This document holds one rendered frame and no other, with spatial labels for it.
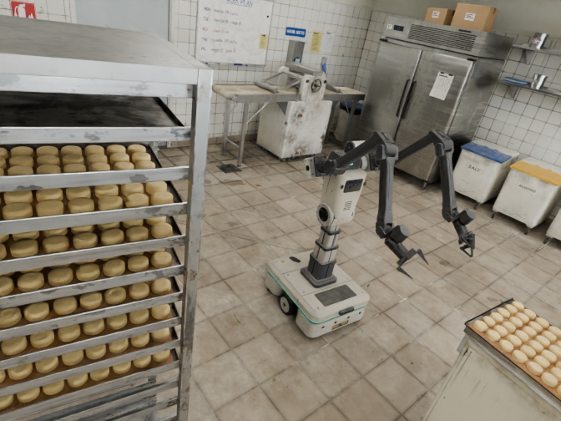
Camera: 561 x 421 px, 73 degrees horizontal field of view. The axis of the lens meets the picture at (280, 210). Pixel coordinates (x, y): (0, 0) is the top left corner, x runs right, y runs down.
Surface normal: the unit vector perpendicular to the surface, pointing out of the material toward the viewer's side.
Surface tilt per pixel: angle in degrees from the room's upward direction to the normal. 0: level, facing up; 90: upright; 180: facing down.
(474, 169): 92
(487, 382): 90
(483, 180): 92
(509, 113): 90
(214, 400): 0
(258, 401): 0
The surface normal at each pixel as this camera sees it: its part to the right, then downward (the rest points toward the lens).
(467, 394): -0.83, 0.14
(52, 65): 0.47, 0.49
